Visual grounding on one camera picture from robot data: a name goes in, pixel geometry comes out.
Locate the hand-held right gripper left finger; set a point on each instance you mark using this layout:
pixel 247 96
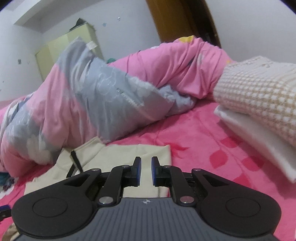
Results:
pixel 138 171

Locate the pink floral fleece blanket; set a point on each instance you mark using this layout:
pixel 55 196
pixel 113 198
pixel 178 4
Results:
pixel 208 139

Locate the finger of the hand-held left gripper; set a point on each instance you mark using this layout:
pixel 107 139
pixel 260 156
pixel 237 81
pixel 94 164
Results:
pixel 4 213

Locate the pale green wardrobe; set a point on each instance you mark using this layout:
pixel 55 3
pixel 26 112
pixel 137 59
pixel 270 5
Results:
pixel 57 48

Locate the brown wooden door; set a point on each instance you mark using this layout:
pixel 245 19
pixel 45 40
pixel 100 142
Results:
pixel 175 20

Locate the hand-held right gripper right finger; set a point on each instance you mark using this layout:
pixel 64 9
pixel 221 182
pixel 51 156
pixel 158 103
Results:
pixel 153 171

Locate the pink grey floral quilt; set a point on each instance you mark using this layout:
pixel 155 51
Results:
pixel 92 97

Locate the beige jacket with black trim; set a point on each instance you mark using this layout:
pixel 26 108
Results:
pixel 129 150

